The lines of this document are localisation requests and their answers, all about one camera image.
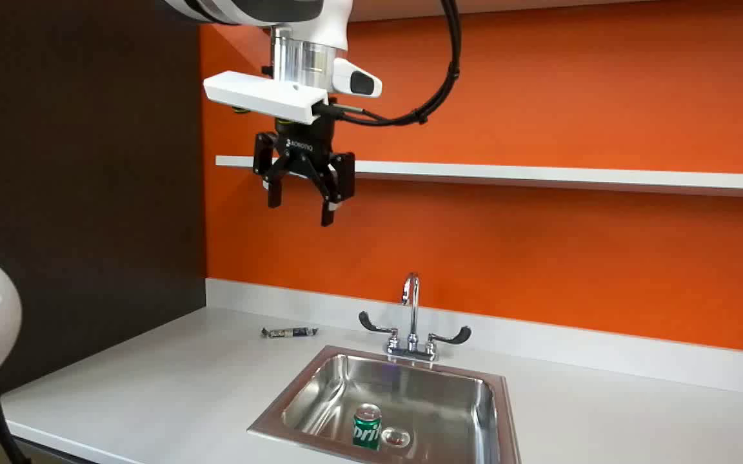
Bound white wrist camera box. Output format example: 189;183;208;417
200;69;331;127

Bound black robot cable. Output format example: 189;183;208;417
315;0;463;132

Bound chrome faucet with black handles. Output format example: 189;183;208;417
355;270;474;370

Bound green soda can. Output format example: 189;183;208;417
351;399;386;453

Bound round sink drain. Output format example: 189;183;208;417
380;426;412;450

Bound stainless steel sink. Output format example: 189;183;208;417
248;343;525;464

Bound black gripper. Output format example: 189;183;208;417
249;112;358;230

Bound black marker pen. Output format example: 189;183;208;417
258;325;319;339

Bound dark wood grain panel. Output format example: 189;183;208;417
0;0;212;395

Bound white wall shelf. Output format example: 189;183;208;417
215;152;743;200

